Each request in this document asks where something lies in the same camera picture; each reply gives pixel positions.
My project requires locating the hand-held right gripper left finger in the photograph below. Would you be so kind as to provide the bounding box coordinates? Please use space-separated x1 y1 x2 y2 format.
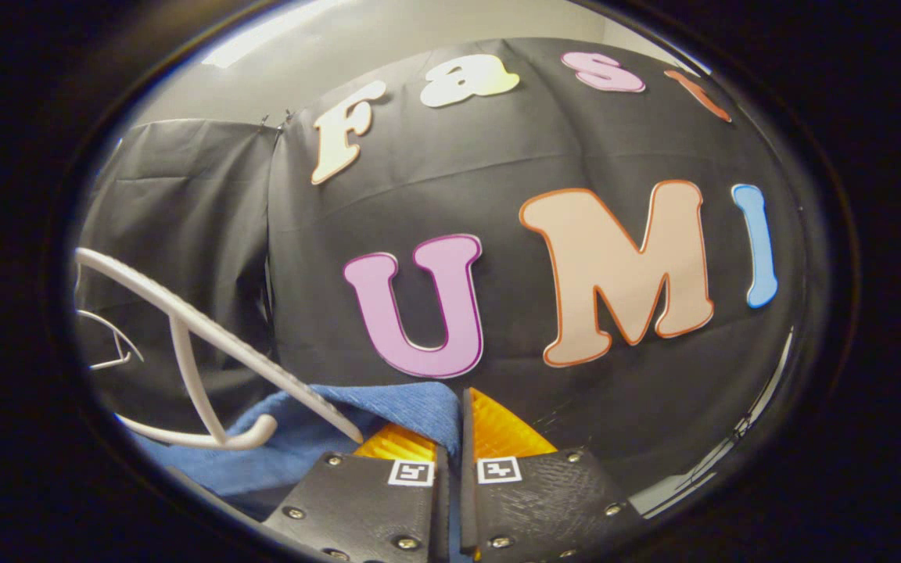
261 422 451 563

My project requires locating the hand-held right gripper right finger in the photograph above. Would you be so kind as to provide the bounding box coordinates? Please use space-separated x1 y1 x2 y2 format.
460 387 648 562

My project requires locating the blue corduroy shirt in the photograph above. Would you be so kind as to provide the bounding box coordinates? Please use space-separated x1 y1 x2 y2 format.
130 381 463 521

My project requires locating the white clothes hanger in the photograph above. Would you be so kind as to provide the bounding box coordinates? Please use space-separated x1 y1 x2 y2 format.
75 309 145 372
74 247 365 451

